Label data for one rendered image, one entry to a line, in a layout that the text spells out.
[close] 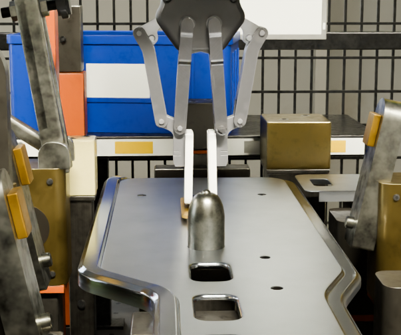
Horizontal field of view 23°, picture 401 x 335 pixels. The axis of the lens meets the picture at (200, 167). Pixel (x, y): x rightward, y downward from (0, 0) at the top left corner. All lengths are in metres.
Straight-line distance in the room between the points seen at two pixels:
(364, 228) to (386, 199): 0.04
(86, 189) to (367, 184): 0.30
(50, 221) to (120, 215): 0.07
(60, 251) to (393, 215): 0.32
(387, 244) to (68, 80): 0.50
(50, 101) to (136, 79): 0.38
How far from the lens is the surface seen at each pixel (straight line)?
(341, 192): 1.08
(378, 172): 0.90
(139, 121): 1.30
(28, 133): 0.95
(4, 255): 0.62
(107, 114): 1.30
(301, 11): 1.49
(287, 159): 1.20
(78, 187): 1.02
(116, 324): 1.54
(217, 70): 0.93
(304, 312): 0.67
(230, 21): 0.93
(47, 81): 0.93
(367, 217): 0.90
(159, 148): 1.27
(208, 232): 0.82
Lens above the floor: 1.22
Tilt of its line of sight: 10 degrees down
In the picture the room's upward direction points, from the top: straight up
